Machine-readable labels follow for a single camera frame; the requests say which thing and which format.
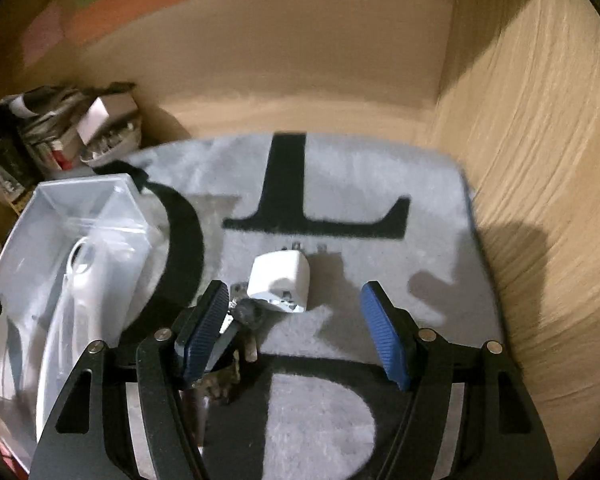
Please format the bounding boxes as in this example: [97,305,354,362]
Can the dark key bunch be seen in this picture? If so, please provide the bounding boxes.
[196,283,268,406]

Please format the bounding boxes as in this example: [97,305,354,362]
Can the pink paper sheet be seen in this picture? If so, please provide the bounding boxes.
[22,4,67,67]

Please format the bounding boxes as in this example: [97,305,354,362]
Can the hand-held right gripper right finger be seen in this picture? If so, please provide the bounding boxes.
[359,281,559,480]

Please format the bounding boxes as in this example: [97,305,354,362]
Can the clear plastic container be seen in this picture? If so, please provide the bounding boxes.
[0,173,154,472]

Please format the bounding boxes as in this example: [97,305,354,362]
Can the grey mat with black letters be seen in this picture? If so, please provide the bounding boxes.
[91,131,507,480]

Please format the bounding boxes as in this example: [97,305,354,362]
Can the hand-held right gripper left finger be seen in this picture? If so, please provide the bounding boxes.
[28,280,231,480]

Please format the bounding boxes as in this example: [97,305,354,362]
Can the white power adapter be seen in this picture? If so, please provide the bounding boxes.
[246,251,312,314]

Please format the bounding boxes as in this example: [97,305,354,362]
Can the orange paper sheet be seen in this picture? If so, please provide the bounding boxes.
[64,0,189,47]

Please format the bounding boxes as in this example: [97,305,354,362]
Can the pile of papers and packets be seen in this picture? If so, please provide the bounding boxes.
[0,82,144,202]

